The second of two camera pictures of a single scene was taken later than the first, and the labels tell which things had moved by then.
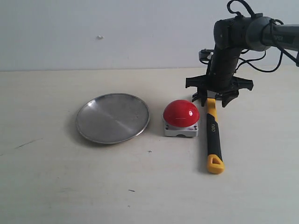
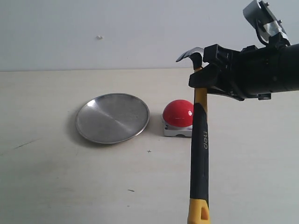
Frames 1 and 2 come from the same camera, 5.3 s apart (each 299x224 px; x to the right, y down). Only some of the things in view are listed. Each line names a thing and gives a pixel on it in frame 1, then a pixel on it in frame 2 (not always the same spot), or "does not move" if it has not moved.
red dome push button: [181, 117] does not move
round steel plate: [112, 118] does not move
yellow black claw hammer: [215, 155] to [199, 209]
